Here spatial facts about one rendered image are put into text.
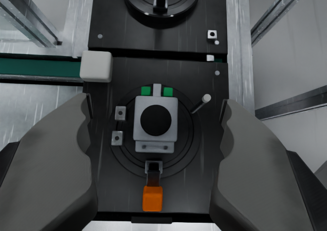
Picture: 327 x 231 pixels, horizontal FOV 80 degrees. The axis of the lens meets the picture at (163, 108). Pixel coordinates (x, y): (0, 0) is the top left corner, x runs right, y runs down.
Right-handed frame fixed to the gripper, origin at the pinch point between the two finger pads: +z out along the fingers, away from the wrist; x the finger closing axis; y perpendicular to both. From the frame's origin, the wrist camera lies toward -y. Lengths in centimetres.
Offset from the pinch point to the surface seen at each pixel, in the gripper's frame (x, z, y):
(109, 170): -6.6, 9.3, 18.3
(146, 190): -0.7, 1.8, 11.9
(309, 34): 36, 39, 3
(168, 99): 1.1, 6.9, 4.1
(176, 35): 3.0, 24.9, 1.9
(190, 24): 5.4, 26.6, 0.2
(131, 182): -3.3, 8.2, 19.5
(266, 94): 24.7, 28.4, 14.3
